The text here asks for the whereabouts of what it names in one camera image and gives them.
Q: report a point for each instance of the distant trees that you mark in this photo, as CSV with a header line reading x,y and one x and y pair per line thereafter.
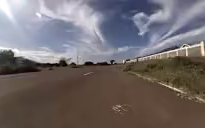
x,y
93,62

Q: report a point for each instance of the white dashed centre line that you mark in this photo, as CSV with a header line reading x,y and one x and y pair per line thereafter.
x,y
88,73

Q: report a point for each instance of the reddish-brown asphalt road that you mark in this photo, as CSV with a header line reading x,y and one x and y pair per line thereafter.
x,y
90,100

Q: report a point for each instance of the white road marking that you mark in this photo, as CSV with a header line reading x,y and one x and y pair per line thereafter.
x,y
120,108

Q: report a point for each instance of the dry grass verge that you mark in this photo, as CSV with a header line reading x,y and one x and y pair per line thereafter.
x,y
180,71

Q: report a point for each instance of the pale kerb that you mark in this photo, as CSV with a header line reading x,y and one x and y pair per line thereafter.
x,y
176,89

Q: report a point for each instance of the row of dark trees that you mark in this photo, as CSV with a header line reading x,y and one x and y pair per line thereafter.
x,y
8,62

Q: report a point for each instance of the long pale boundary wall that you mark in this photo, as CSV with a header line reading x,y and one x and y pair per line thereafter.
x,y
176,52

